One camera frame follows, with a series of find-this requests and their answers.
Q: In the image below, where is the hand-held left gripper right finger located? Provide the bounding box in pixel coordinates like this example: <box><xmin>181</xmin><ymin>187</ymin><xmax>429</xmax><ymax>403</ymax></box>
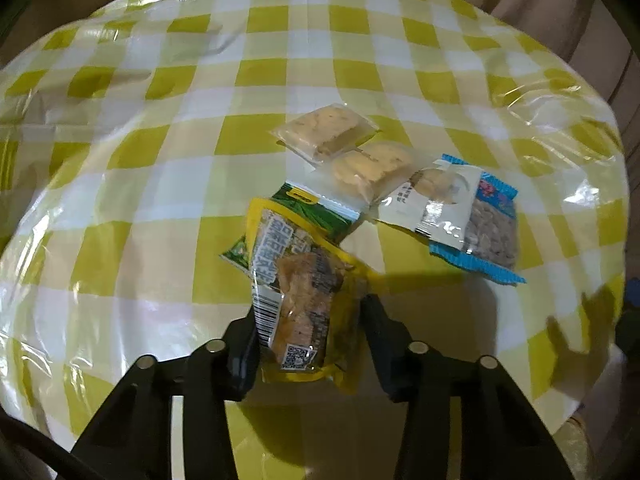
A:
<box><xmin>359</xmin><ymin>292</ymin><xmax>576</xmax><ymax>480</ymax></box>

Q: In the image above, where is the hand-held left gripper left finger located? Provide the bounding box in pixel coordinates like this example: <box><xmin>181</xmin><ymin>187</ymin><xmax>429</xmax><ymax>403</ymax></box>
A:
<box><xmin>70</xmin><ymin>310</ymin><xmax>262</xmax><ymax>480</ymax></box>

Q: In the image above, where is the yellow snack packet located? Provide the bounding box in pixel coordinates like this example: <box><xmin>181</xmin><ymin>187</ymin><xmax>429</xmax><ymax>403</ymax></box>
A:
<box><xmin>245</xmin><ymin>197</ymin><xmax>371</xmax><ymax>393</ymax></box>

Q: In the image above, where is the white snack packet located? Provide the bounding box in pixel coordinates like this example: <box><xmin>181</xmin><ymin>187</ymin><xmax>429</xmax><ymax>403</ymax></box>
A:
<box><xmin>367</xmin><ymin>157</ymin><xmax>483</xmax><ymax>251</ymax></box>

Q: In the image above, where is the green pea snack packet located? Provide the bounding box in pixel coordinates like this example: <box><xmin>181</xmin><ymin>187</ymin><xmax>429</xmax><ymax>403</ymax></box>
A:
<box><xmin>219</xmin><ymin>182</ymin><xmax>363</xmax><ymax>273</ymax></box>

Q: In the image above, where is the blue-edged nut packet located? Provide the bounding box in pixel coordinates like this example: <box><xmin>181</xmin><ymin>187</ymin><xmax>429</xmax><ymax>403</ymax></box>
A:
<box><xmin>429</xmin><ymin>154</ymin><xmax>527</xmax><ymax>286</ymax></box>

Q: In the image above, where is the clear round cookie packet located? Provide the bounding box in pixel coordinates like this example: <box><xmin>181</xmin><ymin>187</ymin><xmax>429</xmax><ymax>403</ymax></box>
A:
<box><xmin>307</xmin><ymin>141</ymin><xmax>426</xmax><ymax>206</ymax></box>

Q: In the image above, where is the yellow checkered tablecloth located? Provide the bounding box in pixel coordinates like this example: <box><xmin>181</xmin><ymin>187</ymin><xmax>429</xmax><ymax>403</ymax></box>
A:
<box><xmin>0</xmin><ymin>0</ymin><xmax>632</xmax><ymax>453</ymax></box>

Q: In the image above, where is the clear square cracker packet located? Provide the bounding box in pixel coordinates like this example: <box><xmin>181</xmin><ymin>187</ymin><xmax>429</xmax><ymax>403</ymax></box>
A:
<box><xmin>269</xmin><ymin>103</ymin><xmax>382</xmax><ymax>167</ymax></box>

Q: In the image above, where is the thick black cable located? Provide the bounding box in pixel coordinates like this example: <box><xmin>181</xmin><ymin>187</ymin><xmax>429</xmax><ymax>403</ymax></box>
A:
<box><xmin>0</xmin><ymin>400</ymin><xmax>71</xmax><ymax>480</ymax></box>

